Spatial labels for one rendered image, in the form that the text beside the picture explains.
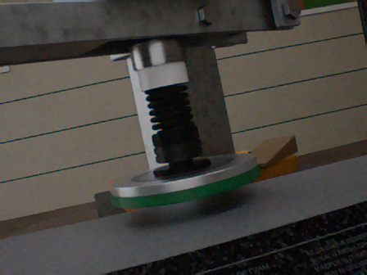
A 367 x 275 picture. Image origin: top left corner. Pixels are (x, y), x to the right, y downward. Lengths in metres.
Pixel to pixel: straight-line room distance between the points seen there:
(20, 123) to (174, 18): 6.10
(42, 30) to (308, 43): 6.68
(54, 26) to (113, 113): 6.03
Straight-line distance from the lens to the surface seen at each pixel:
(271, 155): 1.36
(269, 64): 6.95
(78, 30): 0.61
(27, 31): 0.58
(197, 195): 0.63
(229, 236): 0.55
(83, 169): 6.66
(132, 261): 0.53
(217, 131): 1.48
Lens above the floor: 0.97
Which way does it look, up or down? 3 degrees down
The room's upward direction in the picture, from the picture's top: 12 degrees counter-clockwise
